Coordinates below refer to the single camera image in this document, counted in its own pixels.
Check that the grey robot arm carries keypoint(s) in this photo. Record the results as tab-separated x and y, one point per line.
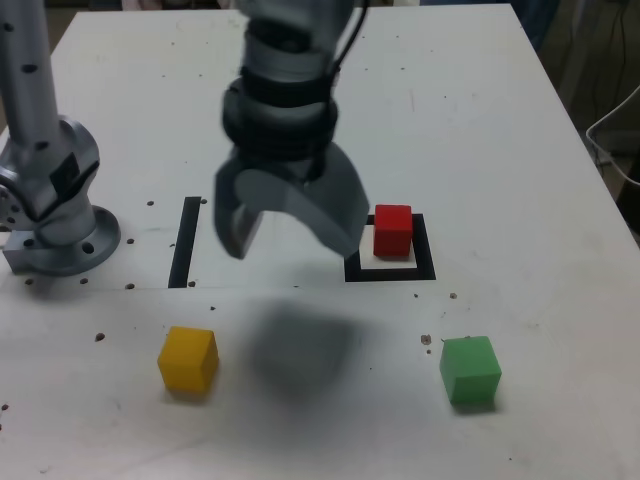
30	100

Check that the red cube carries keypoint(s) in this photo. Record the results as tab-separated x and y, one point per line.
392	232

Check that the black tape strip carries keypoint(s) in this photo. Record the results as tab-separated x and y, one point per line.
184	240

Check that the yellow cube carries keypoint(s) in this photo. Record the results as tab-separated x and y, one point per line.
186	362

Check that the green cube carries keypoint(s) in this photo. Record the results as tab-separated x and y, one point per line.
472	375

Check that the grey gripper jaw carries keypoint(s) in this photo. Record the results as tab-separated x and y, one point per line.
335	215
222	215

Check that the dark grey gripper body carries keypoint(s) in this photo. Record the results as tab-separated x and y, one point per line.
280	130

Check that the black tape square outline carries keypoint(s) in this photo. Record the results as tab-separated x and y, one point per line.
425	260

